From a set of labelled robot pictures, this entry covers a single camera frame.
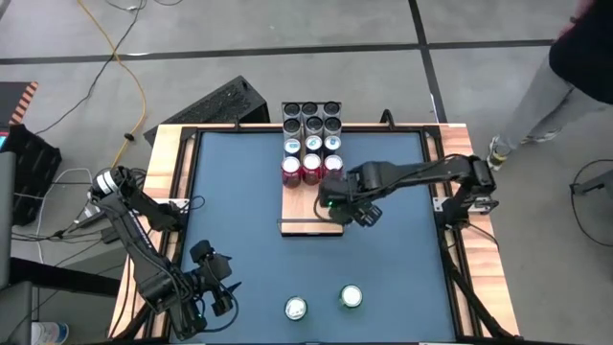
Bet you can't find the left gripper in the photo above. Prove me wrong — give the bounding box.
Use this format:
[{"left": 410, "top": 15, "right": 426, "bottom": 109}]
[{"left": 189, "top": 239, "right": 243, "bottom": 318}]

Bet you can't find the black perforated computer tower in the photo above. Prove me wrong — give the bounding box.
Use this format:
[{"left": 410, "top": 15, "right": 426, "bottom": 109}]
[{"left": 142, "top": 75, "right": 271, "bottom": 146}]

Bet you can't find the white and blue container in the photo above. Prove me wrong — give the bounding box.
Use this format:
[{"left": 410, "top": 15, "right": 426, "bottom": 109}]
[{"left": 31, "top": 321, "right": 71, "bottom": 345}]

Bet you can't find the wooden shelf black metal frame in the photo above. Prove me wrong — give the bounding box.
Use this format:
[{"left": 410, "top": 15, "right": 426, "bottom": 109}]
[{"left": 277, "top": 100, "right": 351, "bottom": 237}]

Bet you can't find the black metal rig frame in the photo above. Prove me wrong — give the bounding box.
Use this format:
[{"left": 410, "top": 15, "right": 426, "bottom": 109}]
[{"left": 108, "top": 122, "right": 523, "bottom": 345}]

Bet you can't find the person's hand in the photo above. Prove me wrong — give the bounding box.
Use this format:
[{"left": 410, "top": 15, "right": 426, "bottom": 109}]
[{"left": 557, "top": 0, "right": 598, "bottom": 39}]

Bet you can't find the person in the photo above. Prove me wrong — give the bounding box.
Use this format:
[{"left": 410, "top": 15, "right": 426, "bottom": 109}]
[{"left": 486, "top": 0, "right": 613, "bottom": 173}]

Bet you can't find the black floor cable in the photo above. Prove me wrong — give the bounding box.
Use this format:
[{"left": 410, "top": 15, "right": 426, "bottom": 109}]
[{"left": 34, "top": 0, "right": 145, "bottom": 136}]

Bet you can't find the black mesh crate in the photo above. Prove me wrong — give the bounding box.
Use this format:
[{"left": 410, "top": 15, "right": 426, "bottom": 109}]
[{"left": 0, "top": 123, "right": 63, "bottom": 226}]

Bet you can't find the green Sprite can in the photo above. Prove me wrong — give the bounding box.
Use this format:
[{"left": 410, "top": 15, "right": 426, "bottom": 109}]
[
  {"left": 284, "top": 295, "right": 309, "bottom": 322},
  {"left": 339, "top": 284, "right": 365, "bottom": 310}
]

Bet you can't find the black floor bar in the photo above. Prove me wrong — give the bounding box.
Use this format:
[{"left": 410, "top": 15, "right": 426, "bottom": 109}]
[{"left": 9, "top": 257, "right": 122, "bottom": 298}]

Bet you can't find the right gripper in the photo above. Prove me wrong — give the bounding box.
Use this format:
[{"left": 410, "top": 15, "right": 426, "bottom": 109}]
[{"left": 317, "top": 165, "right": 384, "bottom": 229}]

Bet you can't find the yellow floor cable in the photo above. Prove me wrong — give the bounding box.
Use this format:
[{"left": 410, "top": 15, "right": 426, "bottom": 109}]
[{"left": 76, "top": 0, "right": 148, "bottom": 167}]

